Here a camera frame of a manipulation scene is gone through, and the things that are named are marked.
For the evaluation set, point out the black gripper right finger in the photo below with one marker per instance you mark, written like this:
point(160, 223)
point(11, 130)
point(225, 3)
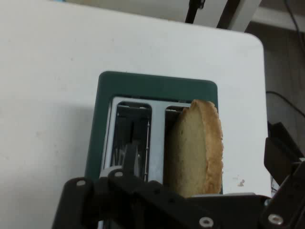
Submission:
point(290, 190)

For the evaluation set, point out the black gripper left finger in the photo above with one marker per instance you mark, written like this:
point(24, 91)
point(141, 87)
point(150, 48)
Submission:
point(147, 202)

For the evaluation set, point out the dark green two-slot toaster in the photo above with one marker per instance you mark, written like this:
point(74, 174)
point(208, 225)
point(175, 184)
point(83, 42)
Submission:
point(155, 86)

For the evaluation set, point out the toasted bread slice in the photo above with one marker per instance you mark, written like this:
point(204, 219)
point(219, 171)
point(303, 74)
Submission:
point(190, 148)

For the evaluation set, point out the black camera tripod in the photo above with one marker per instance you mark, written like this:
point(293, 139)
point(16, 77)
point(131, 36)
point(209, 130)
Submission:
point(226, 14)

